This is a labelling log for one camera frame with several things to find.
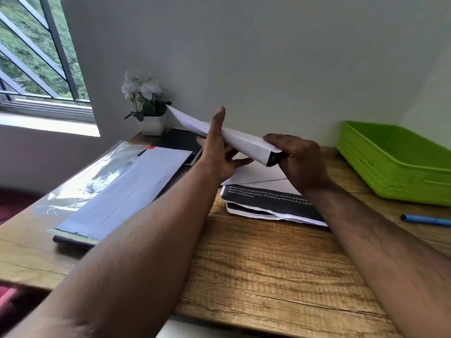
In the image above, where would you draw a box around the person's right hand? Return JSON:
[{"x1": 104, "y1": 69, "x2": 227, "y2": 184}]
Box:
[{"x1": 263, "y1": 133, "x2": 330, "y2": 194}]

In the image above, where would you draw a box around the person's left hand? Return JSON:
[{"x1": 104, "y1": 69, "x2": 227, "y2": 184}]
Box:
[{"x1": 195, "y1": 106, "x2": 254, "y2": 184}]

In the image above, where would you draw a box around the white paper envelope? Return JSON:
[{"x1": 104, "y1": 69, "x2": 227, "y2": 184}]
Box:
[{"x1": 165, "y1": 104, "x2": 284, "y2": 168}]

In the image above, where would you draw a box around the green plastic basket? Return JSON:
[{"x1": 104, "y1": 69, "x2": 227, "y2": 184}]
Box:
[{"x1": 335, "y1": 120, "x2": 451, "y2": 208}]

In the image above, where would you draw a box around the stack of white envelopes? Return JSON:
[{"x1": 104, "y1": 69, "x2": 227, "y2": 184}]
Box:
[{"x1": 47, "y1": 146, "x2": 193, "y2": 245}]

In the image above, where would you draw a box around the person's left forearm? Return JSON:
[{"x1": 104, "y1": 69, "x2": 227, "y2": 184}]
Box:
[{"x1": 3, "y1": 161, "x2": 230, "y2": 338}]

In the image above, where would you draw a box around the person's right forearm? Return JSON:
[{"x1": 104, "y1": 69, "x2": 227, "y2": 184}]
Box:
[{"x1": 303, "y1": 179, "x2": 451, "y2": 338}]

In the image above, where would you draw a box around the black notebook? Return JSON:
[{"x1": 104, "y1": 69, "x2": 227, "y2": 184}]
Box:
[{"x1": 155, "y1": 128, "x2": 204, "y2": 167}]

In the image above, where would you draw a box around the white flower plant in pot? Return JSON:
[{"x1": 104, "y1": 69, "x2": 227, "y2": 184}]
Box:
[{"x1": 121, "y1": 72, "x2": 172, "y2": 137}]

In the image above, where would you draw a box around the blue pen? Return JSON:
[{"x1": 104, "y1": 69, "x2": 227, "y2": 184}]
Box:
[{"x1": 401, "y1": 214, "x2": 451, "y2": 228}]

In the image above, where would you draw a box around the clear plastic wrapper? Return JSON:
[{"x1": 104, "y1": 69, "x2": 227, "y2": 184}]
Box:
[{"x1": 35, "y1": 140, "x2": 157, "y2": 217}]

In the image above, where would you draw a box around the grey window frame rail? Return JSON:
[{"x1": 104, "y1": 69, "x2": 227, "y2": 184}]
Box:
[{"x1": 0, "y1": 98, "x2": 96, "y2": 123}]

